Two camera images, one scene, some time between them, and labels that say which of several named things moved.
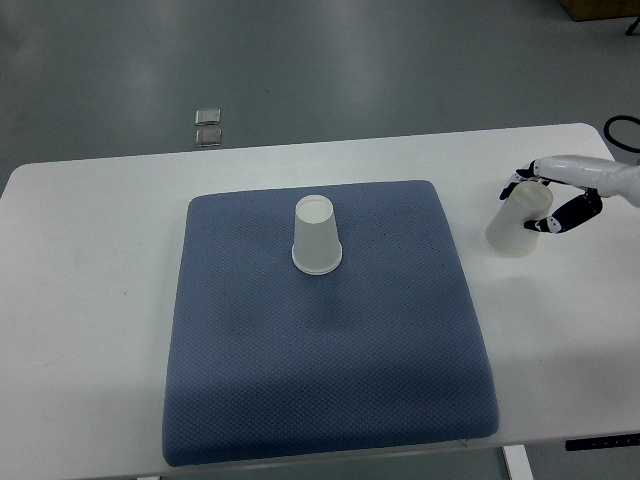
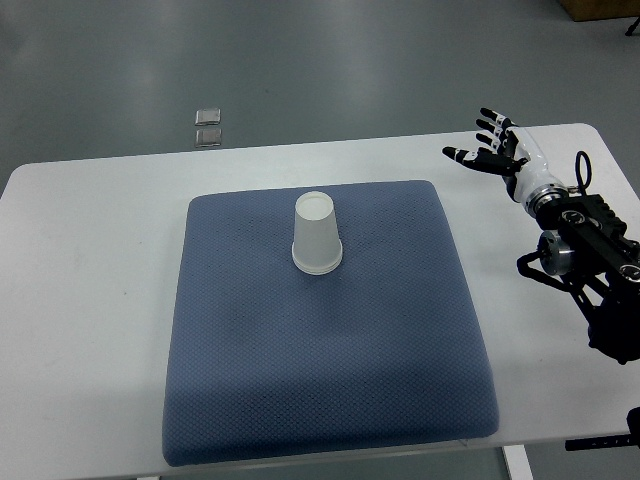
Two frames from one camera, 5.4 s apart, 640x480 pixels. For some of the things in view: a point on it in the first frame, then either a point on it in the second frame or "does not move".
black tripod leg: x=630 y=30 does not move
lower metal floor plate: x=209 y=137 does not move
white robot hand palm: x=600 y=176 → x=532 y=175
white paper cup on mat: x=317 y=249 does not move
